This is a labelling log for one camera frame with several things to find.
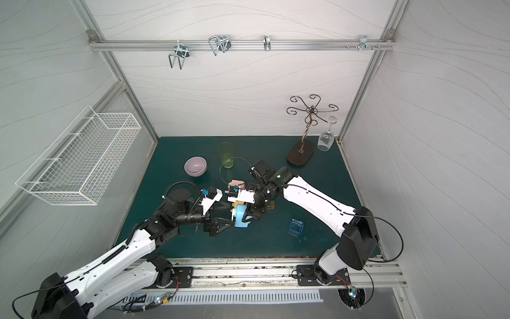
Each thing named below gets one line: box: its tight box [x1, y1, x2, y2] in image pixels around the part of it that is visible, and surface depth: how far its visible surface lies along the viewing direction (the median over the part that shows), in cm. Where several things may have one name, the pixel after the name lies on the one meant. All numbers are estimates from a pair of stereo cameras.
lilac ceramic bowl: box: [183, 156, 208, 178], surface depth 104 cm
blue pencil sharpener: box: [234, 204, 252, 228], surface depth 70 cm
